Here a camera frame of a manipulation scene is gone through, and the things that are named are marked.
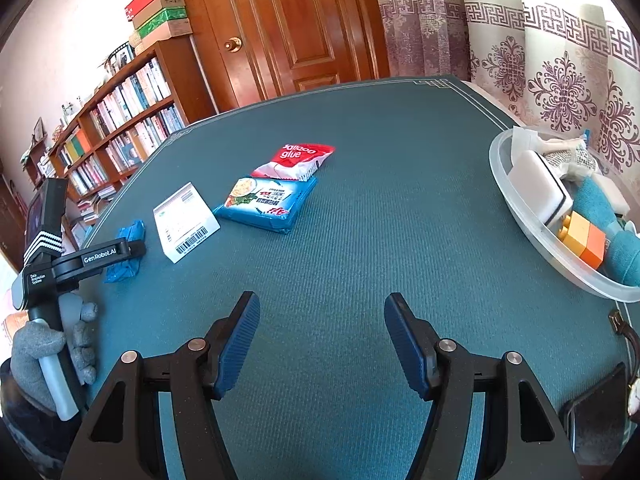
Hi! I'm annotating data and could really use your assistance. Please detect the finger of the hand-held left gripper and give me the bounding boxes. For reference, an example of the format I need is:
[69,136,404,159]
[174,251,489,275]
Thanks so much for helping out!
[116,240,148,263]

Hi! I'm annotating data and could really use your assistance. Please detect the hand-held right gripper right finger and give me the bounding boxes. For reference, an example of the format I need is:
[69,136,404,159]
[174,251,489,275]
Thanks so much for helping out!
[384,292,576,480]

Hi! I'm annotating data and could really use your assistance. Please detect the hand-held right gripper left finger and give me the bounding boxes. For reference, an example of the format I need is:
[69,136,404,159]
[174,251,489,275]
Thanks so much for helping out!
[60,291,261,480]

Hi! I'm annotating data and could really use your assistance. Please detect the blue plastic packet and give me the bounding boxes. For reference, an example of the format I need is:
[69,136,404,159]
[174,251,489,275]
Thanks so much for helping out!
[104,219,147,284]

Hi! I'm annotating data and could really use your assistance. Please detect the white box with barcode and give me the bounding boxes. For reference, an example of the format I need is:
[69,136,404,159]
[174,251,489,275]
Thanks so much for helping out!
[153,182,221,264]

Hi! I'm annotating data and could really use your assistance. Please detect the clear plastic basin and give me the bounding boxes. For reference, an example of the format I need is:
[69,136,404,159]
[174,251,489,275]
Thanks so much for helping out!
[488,127,640,303]

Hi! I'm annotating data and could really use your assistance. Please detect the yellow and orange toy block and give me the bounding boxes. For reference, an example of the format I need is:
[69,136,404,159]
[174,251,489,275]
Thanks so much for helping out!
[556,210,608,271]

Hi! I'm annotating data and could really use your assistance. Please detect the white sponge with dark layer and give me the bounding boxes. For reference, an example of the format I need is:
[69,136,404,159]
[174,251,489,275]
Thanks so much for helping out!
[597,174,632,216]
[509,150,574,226]

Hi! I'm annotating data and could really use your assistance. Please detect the teal woven cloth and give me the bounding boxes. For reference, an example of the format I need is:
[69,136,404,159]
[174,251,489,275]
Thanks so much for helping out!
[572,177,640,287]

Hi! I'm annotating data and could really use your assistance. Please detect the white mesh cloth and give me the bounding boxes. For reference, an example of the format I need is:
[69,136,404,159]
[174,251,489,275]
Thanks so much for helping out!
[542,141,601,181]

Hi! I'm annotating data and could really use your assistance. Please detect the person's left forearm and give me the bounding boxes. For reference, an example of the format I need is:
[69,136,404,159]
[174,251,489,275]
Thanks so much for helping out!
[0,360,83,480]

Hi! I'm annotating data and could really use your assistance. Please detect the person's left hand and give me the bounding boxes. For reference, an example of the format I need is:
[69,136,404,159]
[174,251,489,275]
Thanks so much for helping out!
[10,294,99,406]

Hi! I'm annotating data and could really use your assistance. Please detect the small wooden shelf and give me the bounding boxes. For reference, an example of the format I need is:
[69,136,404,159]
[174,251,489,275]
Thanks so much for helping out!
[20,135,56,191]

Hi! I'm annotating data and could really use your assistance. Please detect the blue snack packet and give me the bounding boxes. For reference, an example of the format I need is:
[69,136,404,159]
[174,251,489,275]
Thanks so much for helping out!
[213,175,319,235]

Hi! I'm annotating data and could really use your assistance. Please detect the rows of books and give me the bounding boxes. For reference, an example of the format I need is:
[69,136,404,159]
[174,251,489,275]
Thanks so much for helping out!
[55,57,186,221]

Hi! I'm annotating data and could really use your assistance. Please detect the wooden bookshelf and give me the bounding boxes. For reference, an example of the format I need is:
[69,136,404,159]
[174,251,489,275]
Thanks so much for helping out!
[47,35,218,226]

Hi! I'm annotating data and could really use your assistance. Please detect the film strip decoration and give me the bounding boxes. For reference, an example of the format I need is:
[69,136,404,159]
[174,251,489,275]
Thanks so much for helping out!
[100,41,137,72]

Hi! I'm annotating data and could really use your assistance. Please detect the red and white packet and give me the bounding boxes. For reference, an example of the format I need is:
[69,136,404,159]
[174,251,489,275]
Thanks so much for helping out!
[250,141,336,182]

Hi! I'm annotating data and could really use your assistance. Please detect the dark flat object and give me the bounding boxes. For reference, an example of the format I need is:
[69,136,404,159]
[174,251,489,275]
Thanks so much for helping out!
[559,364,630,461]

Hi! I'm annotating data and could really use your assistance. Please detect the green box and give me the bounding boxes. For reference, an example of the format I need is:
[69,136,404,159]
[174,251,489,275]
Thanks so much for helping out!
[136,7,189,39]

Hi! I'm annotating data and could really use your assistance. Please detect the wooden door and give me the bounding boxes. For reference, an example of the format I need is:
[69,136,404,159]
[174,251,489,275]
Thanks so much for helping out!
[170,0,391,111]

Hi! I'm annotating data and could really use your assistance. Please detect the sheer purple patterned curtain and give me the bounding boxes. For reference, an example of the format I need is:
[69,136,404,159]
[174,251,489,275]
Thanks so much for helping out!
[367,0,471,81]

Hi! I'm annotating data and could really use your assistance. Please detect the white purple patterned curtain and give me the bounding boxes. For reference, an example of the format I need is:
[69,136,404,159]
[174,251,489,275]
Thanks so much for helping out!
[455,0,640,146]

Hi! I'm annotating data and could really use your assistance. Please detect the brown strap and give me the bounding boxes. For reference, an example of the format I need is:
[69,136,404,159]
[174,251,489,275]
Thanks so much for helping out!
[607,309,640,361]

